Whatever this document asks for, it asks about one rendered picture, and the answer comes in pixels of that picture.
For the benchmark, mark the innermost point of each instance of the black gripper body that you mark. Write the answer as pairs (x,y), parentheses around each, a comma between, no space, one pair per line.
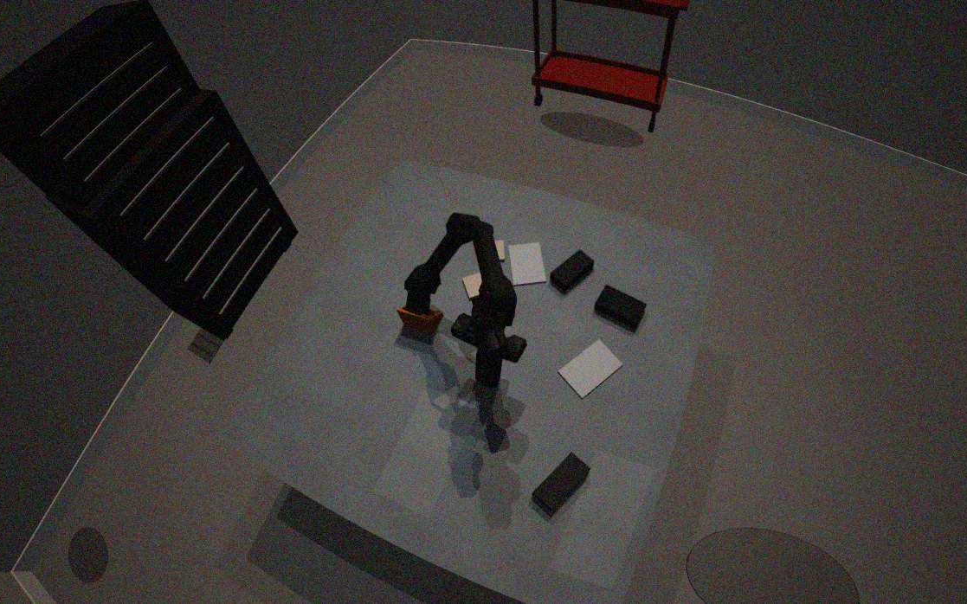
(462,328)

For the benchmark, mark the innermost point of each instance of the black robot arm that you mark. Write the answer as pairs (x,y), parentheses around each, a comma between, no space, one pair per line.
(494,308)

